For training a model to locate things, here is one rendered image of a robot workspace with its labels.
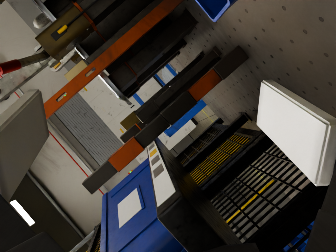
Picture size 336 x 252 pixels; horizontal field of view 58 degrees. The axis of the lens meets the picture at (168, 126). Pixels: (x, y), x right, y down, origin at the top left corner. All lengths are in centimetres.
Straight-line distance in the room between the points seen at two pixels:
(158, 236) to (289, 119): 27
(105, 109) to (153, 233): 848
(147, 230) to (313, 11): 39
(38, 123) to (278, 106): 13
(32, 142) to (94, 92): 882
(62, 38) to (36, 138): 58
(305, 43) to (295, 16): 5
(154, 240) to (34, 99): 27
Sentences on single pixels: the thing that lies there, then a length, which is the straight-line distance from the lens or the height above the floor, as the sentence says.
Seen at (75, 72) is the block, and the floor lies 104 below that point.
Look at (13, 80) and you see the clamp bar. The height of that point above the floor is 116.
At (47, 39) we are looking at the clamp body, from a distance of 75.
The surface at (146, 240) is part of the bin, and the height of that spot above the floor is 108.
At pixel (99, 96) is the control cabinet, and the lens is 893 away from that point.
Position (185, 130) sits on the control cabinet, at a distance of 865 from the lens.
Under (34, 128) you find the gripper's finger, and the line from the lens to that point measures 17.
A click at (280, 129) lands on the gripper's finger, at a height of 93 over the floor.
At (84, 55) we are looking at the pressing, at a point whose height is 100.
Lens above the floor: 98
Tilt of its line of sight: 2 degrees down
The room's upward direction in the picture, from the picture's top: 131 degrees counter-clockwise
